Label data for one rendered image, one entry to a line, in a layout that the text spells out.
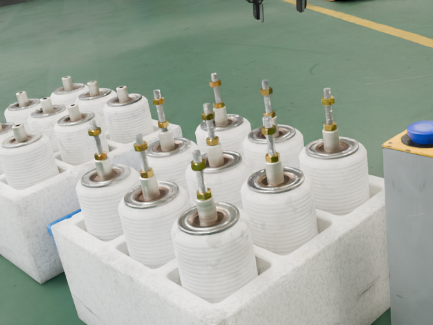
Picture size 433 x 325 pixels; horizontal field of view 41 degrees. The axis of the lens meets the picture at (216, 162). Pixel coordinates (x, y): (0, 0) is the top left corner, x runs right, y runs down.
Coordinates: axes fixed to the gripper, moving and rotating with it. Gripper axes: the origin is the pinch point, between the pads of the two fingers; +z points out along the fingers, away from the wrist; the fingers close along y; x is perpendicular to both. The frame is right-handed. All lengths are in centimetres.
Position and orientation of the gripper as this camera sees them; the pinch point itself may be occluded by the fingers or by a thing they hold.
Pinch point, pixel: (279, 13)
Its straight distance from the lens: 121.3
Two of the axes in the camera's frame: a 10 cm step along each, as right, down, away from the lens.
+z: 0.8, 8.1, 5.7
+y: -9.2, 2.9, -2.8
